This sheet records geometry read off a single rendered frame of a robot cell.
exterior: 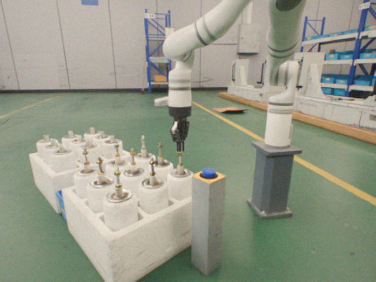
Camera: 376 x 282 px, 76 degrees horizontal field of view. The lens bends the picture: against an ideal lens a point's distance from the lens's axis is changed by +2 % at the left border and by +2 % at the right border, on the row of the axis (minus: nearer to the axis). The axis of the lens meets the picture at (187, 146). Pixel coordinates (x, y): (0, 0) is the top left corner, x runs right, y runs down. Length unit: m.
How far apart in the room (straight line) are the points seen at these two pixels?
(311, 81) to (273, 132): 2.52
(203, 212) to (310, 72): 3.00
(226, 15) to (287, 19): 0.15
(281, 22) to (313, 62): 2.91
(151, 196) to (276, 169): 0.52
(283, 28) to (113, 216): 0.66
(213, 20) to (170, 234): 0.64
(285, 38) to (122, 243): 0.70
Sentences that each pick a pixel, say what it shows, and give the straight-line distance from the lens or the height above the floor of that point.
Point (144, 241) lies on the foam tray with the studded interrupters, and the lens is 0.76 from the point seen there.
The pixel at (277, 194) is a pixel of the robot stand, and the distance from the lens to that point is 1.08.
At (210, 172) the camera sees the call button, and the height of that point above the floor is 0.33.
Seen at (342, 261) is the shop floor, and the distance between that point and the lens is 1.02.
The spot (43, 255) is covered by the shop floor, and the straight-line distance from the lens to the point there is 1.02.
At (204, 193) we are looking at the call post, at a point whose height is 0.28.
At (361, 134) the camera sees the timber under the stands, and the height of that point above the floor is 0.05.
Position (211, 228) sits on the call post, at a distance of 0.73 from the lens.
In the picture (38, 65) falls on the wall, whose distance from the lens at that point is 7.51.
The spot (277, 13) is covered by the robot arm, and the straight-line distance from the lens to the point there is 0.66.
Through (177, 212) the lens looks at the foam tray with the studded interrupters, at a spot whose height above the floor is 0.16.
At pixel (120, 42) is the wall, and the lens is 7.17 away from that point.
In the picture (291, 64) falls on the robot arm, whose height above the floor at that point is 0.62.
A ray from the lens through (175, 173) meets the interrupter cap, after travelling 0.85.
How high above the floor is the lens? 0.60
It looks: 18 degrees down
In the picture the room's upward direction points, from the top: straight up
